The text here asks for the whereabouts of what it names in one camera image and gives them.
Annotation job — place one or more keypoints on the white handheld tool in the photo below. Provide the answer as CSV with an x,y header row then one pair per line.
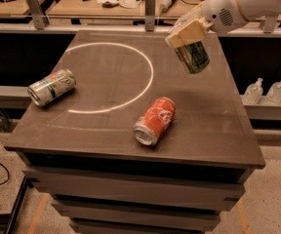
x,y
165,5

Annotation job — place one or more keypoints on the white face mask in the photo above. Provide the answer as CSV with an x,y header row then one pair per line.
x,y
128,4

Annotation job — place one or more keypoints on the metal post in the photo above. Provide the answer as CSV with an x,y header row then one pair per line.
x,y
39,19
268,24
149,15

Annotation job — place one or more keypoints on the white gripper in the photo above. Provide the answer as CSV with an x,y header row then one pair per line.
x,y
220,11

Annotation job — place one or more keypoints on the dark wooden table stand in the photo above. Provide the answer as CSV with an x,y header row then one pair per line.
x,y
82,150

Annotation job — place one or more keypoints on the clear sanitizer bottle right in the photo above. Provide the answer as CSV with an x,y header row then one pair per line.
x,y
274,93

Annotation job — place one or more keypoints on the white green 7up can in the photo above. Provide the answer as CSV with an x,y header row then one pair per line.
x,y
51,87

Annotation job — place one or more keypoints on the clear sanitizer bottle left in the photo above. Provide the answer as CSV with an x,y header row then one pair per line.
x,y
253,92

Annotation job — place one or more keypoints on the metal post left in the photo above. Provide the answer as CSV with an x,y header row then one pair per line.
x,y
39,19

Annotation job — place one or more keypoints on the orange soda can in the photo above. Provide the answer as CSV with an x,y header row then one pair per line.
x,y
154,121

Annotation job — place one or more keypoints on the clear sanitizer bottle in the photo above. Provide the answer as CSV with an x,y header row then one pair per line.
x,y
253,92
274,93

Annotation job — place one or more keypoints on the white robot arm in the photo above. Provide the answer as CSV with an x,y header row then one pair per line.
x,y
253,9

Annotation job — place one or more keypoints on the metal post middle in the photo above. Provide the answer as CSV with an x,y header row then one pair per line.
x,y
149,15

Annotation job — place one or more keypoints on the metal post right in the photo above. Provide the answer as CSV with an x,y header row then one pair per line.
x,y
268,24

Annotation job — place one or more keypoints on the green soda can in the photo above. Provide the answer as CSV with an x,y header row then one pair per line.
x,y
193,57

